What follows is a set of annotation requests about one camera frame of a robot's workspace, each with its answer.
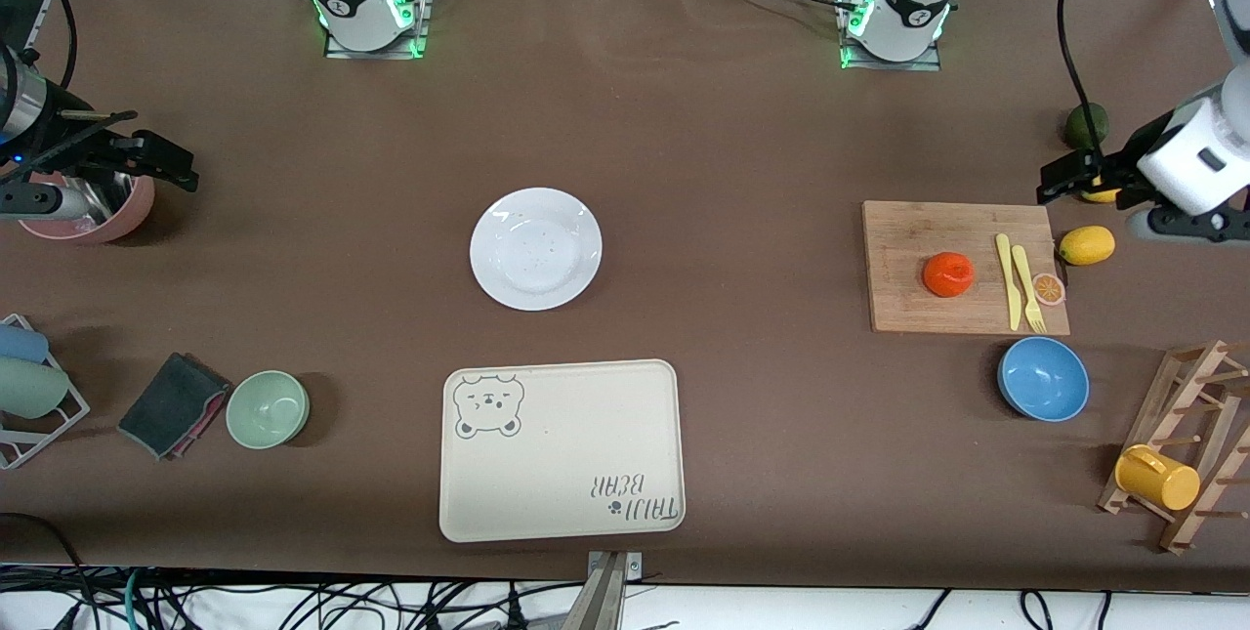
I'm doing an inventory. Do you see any orange fruit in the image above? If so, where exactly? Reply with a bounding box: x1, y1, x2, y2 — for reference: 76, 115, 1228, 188
923, 252, 976, 299

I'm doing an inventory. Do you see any white round plate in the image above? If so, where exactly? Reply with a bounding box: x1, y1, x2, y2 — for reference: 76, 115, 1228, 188
470, 187, 604, 312

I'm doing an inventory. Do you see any dark green avocado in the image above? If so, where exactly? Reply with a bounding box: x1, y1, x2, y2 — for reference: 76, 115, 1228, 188
1063, 102, 1111, 150

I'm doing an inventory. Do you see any pink bowl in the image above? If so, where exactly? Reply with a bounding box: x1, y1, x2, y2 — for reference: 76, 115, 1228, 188
18, 171, 156, 244

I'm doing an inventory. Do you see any yellow plastic fork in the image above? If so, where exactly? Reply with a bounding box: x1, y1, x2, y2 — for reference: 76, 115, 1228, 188
1011, 245, 1048, 335

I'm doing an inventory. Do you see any yellow plastic knife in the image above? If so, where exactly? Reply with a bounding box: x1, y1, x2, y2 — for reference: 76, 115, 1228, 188
995, 233, 1022, 332

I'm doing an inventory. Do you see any bamboo cutting board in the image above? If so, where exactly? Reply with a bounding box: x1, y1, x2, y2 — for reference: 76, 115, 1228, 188
861, 200, 1071, 336

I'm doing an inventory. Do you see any blue bowl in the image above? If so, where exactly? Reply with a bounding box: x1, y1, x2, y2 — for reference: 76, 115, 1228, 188
997, 336, 1091, 423

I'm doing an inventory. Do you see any light blue cup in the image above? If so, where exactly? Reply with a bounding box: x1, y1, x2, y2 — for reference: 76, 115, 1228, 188
0, 323, 50, 365

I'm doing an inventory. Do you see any dark grey folded cloth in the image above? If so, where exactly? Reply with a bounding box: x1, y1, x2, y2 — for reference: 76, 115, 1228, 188
117, 352, 232, 461

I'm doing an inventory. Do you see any pink folded cloth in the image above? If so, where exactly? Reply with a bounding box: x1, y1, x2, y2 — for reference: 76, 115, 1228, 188
168, 384, 233, 461

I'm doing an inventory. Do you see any wooden cup rack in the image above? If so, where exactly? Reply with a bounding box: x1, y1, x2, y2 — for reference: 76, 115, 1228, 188
1098, 340, 1250, 555

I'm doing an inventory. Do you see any pale green cup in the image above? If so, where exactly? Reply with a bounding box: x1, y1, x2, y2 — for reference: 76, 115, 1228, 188
0, 357, 71, 420

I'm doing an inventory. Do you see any light green bowl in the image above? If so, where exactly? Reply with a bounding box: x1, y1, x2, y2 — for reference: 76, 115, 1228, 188
226, 370, 311, 450

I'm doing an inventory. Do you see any yellow cup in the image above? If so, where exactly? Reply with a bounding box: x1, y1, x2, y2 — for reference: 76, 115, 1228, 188
1114, 444, 1201, 512

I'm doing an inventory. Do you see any cream bear print tray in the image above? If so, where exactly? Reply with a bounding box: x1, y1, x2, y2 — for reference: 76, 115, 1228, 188
438, 358, 687, 544

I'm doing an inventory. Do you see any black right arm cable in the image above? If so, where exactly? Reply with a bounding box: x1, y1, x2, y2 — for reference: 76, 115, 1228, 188
57, 0, 81, 90

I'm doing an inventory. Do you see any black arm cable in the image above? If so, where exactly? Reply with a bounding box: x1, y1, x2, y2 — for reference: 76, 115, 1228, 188
57, 0, 81, 90
1057, 0, 1109, 160

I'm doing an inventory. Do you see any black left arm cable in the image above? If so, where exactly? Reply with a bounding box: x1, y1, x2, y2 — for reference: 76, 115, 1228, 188
1057, 0, 1109, 160

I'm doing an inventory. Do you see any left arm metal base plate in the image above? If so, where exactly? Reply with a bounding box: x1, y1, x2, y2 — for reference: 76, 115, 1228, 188
838, 0, 943, 72

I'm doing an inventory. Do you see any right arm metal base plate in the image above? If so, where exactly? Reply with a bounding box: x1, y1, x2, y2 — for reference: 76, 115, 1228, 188
324, 0, 432, 60

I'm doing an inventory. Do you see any white wire rack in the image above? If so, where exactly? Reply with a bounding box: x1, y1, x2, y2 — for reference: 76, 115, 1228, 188
0, 314, 92, 471

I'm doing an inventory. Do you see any green cable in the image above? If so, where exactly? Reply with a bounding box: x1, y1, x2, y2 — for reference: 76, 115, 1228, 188
123, 569, 149, 630

